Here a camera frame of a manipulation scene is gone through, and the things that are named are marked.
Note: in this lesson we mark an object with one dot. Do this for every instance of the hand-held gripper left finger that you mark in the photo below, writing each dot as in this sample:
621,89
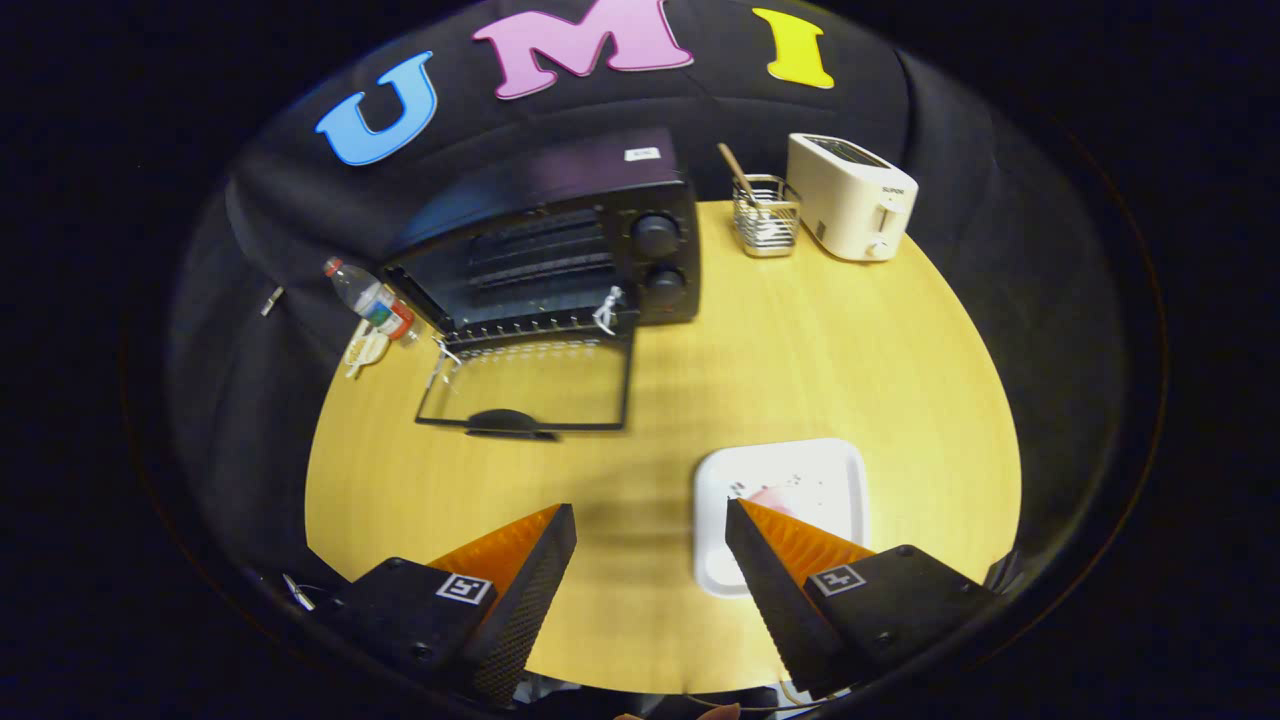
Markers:
525,620

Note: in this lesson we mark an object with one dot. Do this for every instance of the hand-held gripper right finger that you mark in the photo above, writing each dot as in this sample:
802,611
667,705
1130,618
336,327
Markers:
775,610

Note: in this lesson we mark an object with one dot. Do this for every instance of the pink meat slice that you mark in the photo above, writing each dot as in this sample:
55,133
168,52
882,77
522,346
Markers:
775,498

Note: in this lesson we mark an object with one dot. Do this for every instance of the black backdrop cloth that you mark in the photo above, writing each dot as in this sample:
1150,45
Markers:
1000,200

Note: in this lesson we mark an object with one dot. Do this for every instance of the white bread toaster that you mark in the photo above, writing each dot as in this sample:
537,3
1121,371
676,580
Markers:
845,205

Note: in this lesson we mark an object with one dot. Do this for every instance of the cream plastic object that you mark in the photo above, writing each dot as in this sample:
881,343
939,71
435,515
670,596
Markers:
365,350

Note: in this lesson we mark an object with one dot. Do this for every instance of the silver cloth clip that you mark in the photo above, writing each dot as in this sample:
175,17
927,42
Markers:
271,301

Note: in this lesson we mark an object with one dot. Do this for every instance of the clear plastic water bottle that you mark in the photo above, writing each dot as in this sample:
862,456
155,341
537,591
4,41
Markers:
370,300

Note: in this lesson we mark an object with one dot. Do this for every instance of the white square plate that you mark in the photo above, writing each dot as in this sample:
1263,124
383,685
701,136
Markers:
800,465

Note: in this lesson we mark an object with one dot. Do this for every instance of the black toaster oven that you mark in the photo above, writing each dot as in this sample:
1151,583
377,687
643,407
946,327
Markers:
560,180

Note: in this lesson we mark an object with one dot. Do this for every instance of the wooden utensil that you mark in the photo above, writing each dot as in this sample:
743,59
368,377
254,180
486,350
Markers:
735,170

